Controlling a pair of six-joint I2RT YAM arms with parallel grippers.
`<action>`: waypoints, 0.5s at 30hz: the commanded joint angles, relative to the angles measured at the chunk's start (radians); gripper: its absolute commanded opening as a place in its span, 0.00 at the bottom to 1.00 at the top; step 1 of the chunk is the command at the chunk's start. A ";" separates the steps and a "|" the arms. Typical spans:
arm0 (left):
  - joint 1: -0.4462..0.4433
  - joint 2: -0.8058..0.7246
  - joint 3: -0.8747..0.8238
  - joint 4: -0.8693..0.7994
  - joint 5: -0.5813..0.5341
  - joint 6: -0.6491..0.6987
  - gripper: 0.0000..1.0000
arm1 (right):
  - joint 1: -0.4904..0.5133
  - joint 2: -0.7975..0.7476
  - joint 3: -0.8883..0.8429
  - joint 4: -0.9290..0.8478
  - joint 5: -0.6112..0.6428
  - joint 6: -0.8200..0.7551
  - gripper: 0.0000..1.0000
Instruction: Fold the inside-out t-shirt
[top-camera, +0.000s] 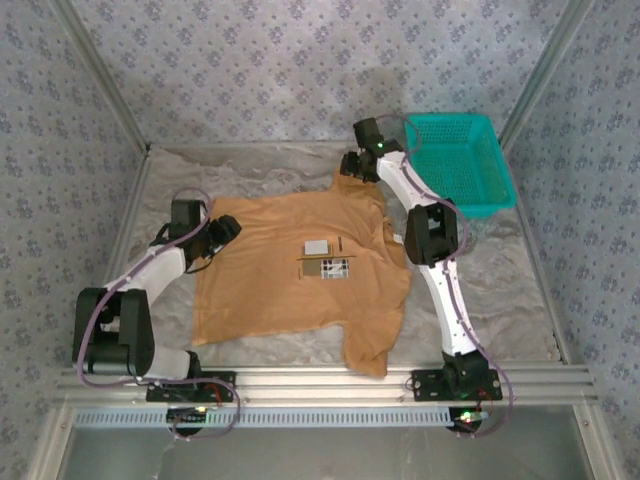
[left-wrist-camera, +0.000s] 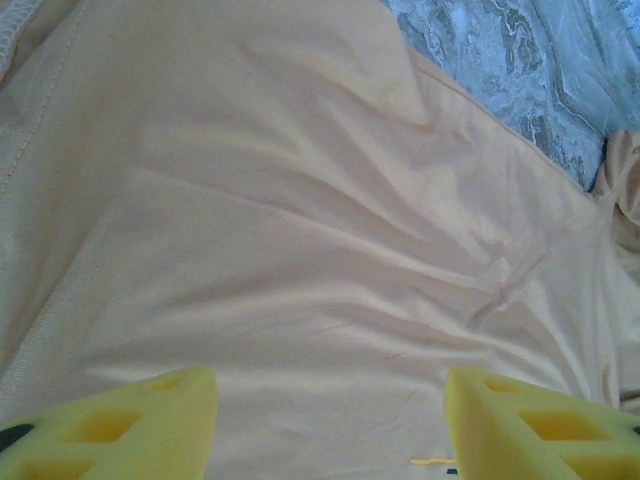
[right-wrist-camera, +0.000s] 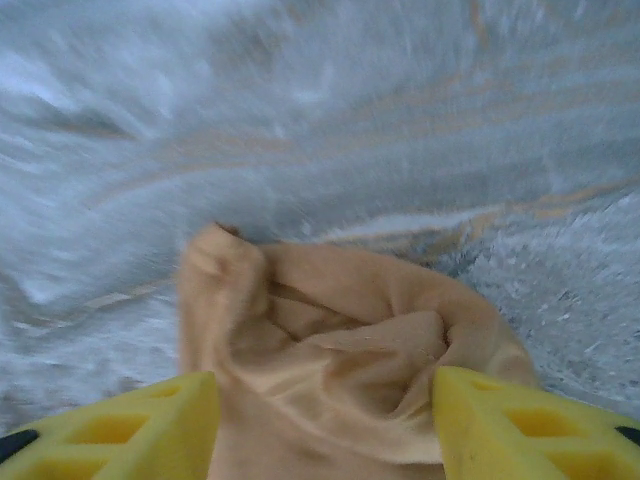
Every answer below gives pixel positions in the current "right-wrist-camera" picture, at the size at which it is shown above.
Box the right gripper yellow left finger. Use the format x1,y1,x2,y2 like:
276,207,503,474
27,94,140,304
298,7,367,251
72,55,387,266
0,370,220,480

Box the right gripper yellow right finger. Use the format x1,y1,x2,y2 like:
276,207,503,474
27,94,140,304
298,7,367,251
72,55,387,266
432,367,640,480

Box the tan orange t-shirt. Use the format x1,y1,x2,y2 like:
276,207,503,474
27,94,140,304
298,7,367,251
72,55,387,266
177,222,544,480

